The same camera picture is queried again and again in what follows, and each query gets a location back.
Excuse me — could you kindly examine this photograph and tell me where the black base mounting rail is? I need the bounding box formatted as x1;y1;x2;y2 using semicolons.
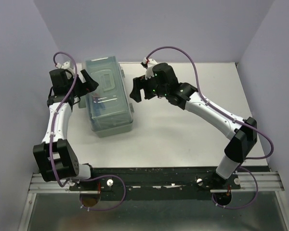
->
69;166;244;202

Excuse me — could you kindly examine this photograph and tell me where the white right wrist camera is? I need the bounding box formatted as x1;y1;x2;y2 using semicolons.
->
141;57;158;80

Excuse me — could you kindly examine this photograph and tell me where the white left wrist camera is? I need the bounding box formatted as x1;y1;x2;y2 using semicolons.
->
55;61;75;74

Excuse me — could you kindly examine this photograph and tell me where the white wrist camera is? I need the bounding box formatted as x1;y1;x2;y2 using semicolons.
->
55;61;75;74
141;57;158;80

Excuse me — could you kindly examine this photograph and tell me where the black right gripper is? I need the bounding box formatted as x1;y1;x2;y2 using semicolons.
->
129;74;168;103

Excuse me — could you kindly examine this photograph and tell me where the green plastic tool box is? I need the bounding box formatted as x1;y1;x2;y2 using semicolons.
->
81;56;133;138

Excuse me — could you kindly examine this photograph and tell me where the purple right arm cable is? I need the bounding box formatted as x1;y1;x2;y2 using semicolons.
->
144;46;274;211

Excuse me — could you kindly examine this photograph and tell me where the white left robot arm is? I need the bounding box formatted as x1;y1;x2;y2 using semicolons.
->
33;69;99;190

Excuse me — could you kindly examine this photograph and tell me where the blue handled screwdriver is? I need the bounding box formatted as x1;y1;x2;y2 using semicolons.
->
92;93;105;110

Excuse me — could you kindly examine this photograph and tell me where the aluminium frame rail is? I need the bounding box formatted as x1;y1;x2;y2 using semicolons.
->
233;172;285;192

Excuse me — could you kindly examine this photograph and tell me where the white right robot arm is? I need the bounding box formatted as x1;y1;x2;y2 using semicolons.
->
130;63;258;189

